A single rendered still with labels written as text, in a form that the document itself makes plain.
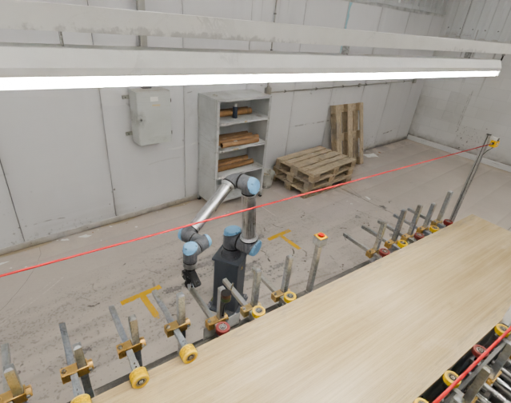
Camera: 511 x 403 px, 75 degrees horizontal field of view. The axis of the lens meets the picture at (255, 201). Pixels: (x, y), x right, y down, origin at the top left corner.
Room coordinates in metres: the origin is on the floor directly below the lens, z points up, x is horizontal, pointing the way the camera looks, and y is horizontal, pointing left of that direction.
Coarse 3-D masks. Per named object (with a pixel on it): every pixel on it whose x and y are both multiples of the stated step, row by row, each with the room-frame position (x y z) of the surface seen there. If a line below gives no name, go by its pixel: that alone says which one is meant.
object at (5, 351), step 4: (4, 344) 1.05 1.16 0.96; (8, 344) 1.05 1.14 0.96; (4, 348) 1.02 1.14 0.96; (8, 348) 1.03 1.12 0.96; (4, 352) 1.00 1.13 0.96; (8, 352) 1.01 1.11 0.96; (4, 356) 0.98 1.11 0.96; (8, 356) 0.99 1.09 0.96; (4, 360) 0.96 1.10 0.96; (8, 360) 0.97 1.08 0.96; (4, 364) 0.94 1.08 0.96; (8, 364) 0.95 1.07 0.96; (4, 376) 0.89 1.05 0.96; (4, 380) 0.87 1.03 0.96; (4, 384) 0.85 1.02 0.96; (4, 388) 0.84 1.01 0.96; (8, 388) 0.84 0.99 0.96; (4, 392) 0.82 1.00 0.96
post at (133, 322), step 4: (132, 316) 1.13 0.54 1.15; (128, 320) 1.12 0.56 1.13; (132, 320) 1.11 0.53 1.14; (136, 320) 1.12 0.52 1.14; (132, 324) 1.11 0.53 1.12; (136, 324) 1.12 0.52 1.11; (132, 328) 1.11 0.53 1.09; (136, 328) 1.12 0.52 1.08; (132, 332) 1.11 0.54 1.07; (136, 332) 1.12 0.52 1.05; (132, 336) 1.10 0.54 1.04; (136, 336) 1.12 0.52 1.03; (132, 340) 1.10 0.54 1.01; (136, 340) 1.11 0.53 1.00; (136, 352) 1.11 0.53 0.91; (140, 352) 1.12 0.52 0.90; (136, 356) 1.11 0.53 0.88; (140, 356) 1.12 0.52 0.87; (140, 360) 1.12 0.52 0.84; (140, 364) 1.12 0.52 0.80
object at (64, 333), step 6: (60, 324) 1.19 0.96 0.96; (60, 330) 1.15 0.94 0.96; (66, 330) 1.16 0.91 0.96; (66, 336) 1.12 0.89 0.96; (66, 342) 1.09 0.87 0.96; (66, 348) 1.06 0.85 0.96; (66, 354) 1.02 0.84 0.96; (72, 354) 1.03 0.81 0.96; (66, 360) 1.00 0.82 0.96; (72, 360) 1.00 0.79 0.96; (72, 378) 0.91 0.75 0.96; (78, 378) 0.91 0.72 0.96; (72, 384) 0.88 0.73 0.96; (78, 384) 0.89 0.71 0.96; (78, 390) 0.86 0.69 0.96
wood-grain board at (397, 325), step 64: (448, 256) 2.26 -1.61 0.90; (256, 320) 1.40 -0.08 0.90; (320, 320) 1.45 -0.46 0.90; (384, 320) 1.50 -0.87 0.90; (448, 320) 1.56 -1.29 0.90; (128, 384) 0.95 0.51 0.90; (192, 384) 0.98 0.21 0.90; (256, 384) 1.01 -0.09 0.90; (320, 384) 1.04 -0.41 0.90; (384, 384) 1.08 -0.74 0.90
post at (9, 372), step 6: (6, 366) 0.82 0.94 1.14; (12, 366) 0.83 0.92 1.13; (6, 372) 0.81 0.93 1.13; (12, 372) 0.82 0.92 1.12; (6, 378) 0.80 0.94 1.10; (12, 378) 0.81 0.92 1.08; (18, 378) 0.84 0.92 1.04; (12, 384) 0.81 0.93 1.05; (18, 384) 0.82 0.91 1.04; (12, 390) 0.80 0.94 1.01; (18, 390) 0.81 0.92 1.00; (24, 402) 0.81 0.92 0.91
